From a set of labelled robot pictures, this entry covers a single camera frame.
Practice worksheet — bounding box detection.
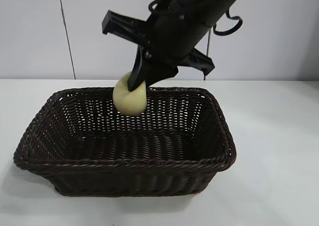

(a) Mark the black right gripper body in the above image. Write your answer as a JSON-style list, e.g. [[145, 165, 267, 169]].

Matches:
[[102, 1, 215, 76]]

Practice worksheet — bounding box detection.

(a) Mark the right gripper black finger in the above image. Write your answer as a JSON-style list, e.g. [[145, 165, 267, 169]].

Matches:
[[143, 63, 179, 87], [128, 46, 150, 91]]

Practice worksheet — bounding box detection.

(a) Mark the pale yellow egg yolk pastry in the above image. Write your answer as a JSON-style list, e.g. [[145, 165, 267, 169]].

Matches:
[[113, 71, 148, 116]]

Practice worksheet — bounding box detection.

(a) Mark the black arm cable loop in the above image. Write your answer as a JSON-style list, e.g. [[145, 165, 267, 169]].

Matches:
[[213, 8, 244, 36]]

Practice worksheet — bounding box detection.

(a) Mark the dark brown woven basket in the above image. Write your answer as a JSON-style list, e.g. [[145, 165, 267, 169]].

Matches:
[[12, 86, 237, 194]]

